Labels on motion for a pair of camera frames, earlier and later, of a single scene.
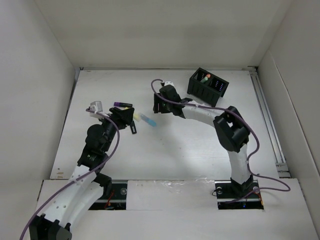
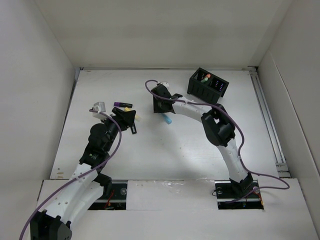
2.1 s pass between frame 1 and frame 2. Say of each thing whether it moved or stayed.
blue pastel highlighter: moved
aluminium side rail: stayed
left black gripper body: stayed
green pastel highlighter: stayed
